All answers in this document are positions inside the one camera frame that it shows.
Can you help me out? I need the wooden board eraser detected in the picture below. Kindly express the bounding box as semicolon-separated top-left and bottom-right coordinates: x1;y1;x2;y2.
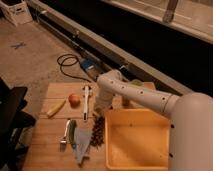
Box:
93;110;105;117

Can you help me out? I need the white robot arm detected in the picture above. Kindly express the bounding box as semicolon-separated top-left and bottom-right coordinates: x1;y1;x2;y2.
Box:
95;70;213;171

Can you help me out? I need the blue power box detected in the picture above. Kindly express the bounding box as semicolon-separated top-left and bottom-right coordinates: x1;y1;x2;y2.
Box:
80;59;104;81

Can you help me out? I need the green plastic cup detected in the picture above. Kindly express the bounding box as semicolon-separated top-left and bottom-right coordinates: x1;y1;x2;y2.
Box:
131;79;143;86

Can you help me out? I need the red apple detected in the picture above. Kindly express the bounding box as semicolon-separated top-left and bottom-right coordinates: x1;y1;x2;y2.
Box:
68;94;80;107

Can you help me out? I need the bunch of dark grapes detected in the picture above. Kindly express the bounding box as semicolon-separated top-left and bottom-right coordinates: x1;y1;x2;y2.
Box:
90;117;105;147

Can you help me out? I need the green cucumber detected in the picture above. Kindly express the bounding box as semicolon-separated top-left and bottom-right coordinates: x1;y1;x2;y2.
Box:
68;120;77;148

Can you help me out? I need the yellow banana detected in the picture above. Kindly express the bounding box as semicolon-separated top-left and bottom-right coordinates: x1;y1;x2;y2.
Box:
46;100;66;118

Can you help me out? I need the grey blue cloth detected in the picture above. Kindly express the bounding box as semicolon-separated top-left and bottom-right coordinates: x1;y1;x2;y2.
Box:
74;128;92;164

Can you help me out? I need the yellow plastic bin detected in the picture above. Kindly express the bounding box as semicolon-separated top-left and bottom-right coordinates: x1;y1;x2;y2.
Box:
105;109;170;171

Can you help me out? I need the silver peeler tool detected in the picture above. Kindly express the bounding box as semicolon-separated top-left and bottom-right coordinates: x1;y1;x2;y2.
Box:
60;119;70;145

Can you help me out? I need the black chair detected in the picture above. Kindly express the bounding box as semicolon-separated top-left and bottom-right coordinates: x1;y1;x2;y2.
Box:
0;77;36;171

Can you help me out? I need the white cardboard box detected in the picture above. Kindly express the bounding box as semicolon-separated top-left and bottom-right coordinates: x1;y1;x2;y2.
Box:
0;0;32;26

